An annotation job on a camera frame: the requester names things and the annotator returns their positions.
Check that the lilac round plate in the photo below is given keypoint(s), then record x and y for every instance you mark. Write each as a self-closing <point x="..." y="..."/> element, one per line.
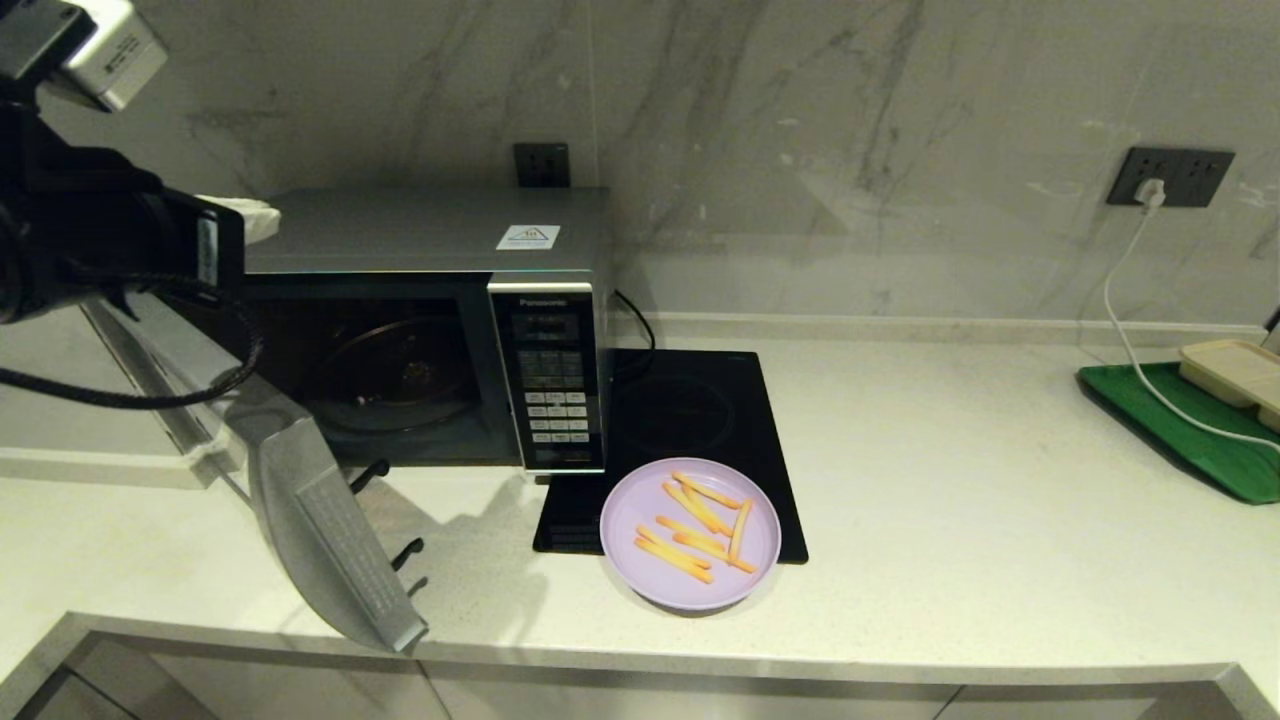
<point x="625" y="520"/>

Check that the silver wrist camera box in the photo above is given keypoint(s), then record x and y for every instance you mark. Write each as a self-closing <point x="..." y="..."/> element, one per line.
<point x="115" y="55"/>

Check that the black induction cooktop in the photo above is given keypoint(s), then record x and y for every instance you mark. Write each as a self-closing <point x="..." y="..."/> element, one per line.
<point x="690" y="410"/>

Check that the small dark wall socket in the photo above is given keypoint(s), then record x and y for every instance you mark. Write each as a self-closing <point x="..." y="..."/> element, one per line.
<point x="543" y="164"/>

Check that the wide dark wall socket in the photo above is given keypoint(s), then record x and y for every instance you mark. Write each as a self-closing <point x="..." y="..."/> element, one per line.
<point x="1198" y="177"/>

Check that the grey cabinet front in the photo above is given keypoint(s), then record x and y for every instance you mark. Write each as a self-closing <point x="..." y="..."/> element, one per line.
<point x="200" y="690"/>
<point x="1080" y="705"/>
<point x="70" y="705"/>
<point x="690" y="700"/>

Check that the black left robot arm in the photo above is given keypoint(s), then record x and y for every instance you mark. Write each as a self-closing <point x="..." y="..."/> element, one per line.
<point x="50" y="250"/>

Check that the microwave door with dark glass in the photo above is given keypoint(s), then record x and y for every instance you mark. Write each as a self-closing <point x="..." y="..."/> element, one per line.
<point x="330" y="540"/>

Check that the beige lunch container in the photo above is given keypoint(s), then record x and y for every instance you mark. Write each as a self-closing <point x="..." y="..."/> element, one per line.
<point x="1230" y="370"/>

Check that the orange french fry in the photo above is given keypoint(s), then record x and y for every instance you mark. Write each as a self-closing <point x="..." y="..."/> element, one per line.
<point x="712" y="516"/>
<point x="685" y="529"/>
<point x="690" y="508"/>
<point x="672" y="560"/>
<point x="668" y="546"/>
<point x="741" y="529"/>
<point x="705" y="490"/>
<point x="715" y="552"/>

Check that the white triangle warning sticker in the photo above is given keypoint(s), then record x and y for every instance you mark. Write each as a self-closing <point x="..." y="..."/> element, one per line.
<point x="529" y="238"/>

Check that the green plastic tray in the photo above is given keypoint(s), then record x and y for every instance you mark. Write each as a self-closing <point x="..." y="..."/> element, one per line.
<point x="1210" y="465"/>

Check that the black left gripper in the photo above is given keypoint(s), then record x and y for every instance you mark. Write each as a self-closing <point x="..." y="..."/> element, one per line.
<point x="180" y="245"/>

